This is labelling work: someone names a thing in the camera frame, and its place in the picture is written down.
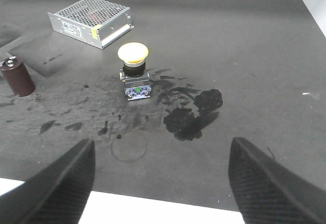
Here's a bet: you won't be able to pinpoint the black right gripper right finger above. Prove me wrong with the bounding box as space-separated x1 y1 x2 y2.
228 137 325 223

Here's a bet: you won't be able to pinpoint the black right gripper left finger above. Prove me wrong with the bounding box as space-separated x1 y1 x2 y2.
1 139 96 223

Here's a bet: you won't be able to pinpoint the yellow mushroom push button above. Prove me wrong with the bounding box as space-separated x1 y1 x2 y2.
118 42 151 101

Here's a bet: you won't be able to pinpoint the centre dark red capacitor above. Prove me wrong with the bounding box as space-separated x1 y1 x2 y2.
1 56 36 97

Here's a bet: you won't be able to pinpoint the right metal mesh power supply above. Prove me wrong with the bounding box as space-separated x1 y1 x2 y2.
48 0 134 49

